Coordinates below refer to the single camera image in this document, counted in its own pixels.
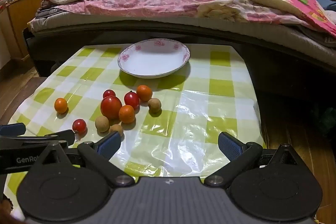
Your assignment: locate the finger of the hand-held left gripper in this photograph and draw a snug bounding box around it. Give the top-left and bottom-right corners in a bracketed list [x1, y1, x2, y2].
[0, 130, 76, 148]
[0, 123, 27, 136]

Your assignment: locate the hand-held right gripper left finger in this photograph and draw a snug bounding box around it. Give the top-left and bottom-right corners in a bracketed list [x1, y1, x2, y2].
[30, 132, 135, 187]

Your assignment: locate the pink floral quilt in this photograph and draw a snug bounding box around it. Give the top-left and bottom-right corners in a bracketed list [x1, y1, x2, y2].
[52, 0, 315, 28]

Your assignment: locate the blue cloth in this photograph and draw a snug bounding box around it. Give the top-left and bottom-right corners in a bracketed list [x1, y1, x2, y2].
[312, 0, 336, 25]

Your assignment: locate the green checked tablecloth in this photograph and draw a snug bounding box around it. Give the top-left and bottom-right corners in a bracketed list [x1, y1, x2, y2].
[4, 43, 265, 216]

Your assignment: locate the grey folded blanket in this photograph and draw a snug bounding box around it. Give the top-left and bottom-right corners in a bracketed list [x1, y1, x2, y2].
[35, 6, 65, 20]

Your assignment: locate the white plate with pink flowers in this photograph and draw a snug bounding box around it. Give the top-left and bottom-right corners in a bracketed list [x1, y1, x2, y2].
[118, 39, 190, 79]

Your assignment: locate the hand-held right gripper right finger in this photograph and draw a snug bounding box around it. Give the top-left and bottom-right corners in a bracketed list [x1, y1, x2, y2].
[204, 132, 309, 187]

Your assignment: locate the small orange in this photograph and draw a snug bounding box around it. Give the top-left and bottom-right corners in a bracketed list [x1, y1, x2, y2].
[54, 98, 68, 114]
[136, 85, 153, 102]
[119, 105, 136, 124]

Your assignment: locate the large red tomato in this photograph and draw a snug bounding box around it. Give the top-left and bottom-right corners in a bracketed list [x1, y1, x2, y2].
[100, 96, 123, 120]

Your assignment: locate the brown longan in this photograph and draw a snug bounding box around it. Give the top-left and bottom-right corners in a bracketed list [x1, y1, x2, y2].
[148, 98, 161, 113]
[109, 124, 124, 139]
[95, 115, 109, 132]

